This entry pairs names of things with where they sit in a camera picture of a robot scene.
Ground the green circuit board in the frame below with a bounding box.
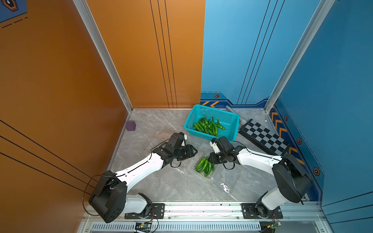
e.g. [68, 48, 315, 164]
[134, 222, 152, 233]

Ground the aluminium corner post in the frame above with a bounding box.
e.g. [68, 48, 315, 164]
[73, 0, 133, 114]
[264, 0, 335, 114]

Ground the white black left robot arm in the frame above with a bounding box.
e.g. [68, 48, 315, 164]
[88, 142, 198, 223]

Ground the aluminium corner post right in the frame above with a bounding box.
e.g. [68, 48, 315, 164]
[264, 0, 335, 114]

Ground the clear pepper container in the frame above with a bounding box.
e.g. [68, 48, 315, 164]
[195, 157, 241, 195]

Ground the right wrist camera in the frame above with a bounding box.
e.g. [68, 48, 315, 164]
[209, 141, 220, 154]

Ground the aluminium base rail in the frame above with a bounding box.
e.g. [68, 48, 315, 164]
[78, 202, 333, 233]

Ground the small green pepper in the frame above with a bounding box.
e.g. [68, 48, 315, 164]
[215, 120, 225, 130]
[204, 162, 215, 177]
[198, 160, 209, 173]
[195, 157, 207, 173]

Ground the purple embossed cube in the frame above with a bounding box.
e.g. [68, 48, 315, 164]
[125, 120, 137, 132]

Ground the black white chessboard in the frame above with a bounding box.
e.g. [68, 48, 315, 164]
[239, 119, 290, 156]

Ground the small circuit board right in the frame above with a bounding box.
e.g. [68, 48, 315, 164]
[268, 221, 282, 229]

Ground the teal plastic mesh basket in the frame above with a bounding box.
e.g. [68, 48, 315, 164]
[184, 104, 240, 141]

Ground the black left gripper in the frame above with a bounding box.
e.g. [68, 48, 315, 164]
[172, 144, 199, 161]

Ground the aluminium corner post left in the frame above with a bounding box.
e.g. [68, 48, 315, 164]
[73, 0, 133, 114]

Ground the grey cylinder rod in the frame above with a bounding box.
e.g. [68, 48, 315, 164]
[225, 105, 247, 125]

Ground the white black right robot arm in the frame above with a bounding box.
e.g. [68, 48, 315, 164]
[208, 137, 313, 218]

